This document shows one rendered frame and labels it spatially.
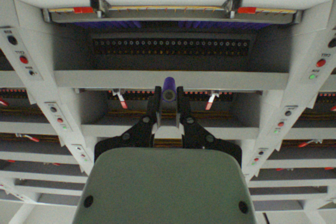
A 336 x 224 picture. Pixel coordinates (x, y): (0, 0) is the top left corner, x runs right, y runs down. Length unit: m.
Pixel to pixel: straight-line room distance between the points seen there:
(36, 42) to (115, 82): 0.19
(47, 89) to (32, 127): 0.23
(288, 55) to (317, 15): 0.09
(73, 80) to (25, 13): 0.16
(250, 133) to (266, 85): 0.18
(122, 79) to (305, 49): 0.43
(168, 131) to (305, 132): 0.48
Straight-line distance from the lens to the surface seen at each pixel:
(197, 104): 0.60
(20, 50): 0.45
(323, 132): 0.69
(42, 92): 0.48
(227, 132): 0.47
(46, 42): 0.43
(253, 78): 0.37
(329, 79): 0.52
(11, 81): 0.54
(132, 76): 0.32
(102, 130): 0.48
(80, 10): 0.26
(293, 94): 0.46
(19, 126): 0.69
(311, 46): 0.41
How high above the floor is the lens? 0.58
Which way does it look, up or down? 33 degrees up
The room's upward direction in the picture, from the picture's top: 180 degrees counter-clockwise
